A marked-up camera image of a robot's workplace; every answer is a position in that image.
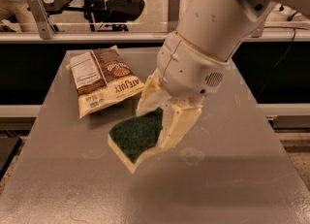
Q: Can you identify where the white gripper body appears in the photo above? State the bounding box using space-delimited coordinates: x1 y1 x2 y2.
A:
157 32 231 98

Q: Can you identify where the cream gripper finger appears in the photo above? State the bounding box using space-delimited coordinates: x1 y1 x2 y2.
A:
156 98 203 152
136 70 171 116

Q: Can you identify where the green and yellow sponge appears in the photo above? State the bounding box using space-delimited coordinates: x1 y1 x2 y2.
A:
108 108 163 174

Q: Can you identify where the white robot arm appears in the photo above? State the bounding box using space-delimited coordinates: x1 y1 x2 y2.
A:
130 0 310 154

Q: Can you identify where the brown and cream snack bag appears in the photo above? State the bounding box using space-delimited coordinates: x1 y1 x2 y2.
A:
67 46 144 118

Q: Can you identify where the black office chair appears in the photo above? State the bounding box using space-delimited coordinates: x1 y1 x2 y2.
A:
84 0 145 32

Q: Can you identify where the seated person in background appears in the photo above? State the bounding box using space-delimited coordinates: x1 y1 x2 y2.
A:
0 0 37 32

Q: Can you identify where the middle metal barrier bracket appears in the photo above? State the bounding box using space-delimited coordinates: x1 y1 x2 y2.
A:
168 0 180 32

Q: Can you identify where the metal barrier bracket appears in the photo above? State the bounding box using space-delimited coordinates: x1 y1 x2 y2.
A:
168 0 180 32
251 21 265 38
26 0 54 40

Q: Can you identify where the right metal barrier bracket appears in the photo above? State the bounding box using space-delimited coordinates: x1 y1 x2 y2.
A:
251 21 265 38

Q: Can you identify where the black cable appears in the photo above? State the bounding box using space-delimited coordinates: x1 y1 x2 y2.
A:
256 25 310 101

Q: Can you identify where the left metal barrier bracket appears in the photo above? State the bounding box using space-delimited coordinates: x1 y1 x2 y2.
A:
26 0 54 40

